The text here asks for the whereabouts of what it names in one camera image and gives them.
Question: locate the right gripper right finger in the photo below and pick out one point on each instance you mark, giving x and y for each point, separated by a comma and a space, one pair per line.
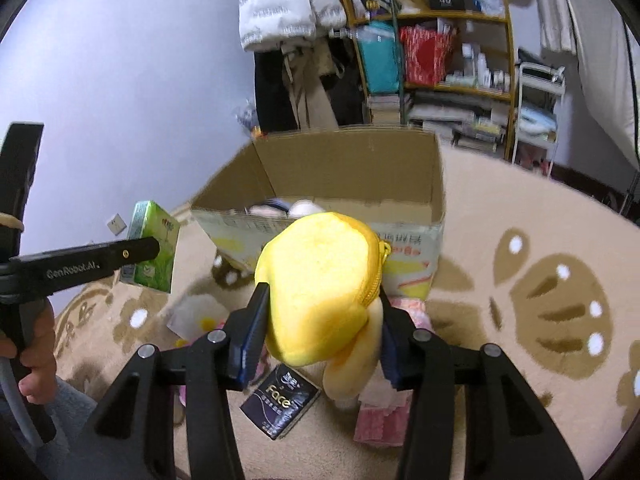
508, 432

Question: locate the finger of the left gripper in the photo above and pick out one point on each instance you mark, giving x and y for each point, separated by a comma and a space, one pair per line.
28, 278

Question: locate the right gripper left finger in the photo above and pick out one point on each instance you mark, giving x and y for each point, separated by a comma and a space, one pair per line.
130, 434

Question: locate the pink tissue roll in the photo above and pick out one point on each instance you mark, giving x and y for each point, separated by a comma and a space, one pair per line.
383, 413

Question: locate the green tissue pack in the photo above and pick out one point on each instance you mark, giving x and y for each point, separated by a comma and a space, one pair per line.
153, 238

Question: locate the black Face tissue pack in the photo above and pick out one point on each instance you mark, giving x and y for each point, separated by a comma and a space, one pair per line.
279, 401

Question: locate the yellow plush toy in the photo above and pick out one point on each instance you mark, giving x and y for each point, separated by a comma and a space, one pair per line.
324, 272

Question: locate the white fluffy plush toy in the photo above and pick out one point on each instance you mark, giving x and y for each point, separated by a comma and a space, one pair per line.
195, 315

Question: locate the person's left hand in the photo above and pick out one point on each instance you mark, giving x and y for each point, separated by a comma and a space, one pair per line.
39, 385

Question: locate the plastic bag with toys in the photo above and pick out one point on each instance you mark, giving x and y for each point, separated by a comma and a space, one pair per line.
247, 117

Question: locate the pale pink plush in box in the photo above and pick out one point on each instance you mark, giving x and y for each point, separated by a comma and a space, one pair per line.
277, 208

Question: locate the cardboard box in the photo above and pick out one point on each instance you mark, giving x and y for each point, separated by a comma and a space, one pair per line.
389, 178

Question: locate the white puffer jacket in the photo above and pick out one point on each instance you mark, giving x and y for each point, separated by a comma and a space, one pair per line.
267, 25

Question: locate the beige hanging coat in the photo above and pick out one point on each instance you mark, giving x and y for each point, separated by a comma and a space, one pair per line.
303, 69

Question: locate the stack of books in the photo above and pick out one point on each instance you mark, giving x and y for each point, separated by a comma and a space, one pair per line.
477, 123

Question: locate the white rolling cart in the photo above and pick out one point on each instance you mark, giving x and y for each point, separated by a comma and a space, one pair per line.
540, 89

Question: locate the wooden shelf unit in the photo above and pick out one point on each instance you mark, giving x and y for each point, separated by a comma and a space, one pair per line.
482, 61

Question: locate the teal bag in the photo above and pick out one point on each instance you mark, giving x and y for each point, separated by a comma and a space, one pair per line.
378, 50

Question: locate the red patterned bag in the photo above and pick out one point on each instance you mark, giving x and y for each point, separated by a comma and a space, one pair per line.
426, 53

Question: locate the white wall socket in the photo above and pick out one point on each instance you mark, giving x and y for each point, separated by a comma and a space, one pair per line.
116, 225

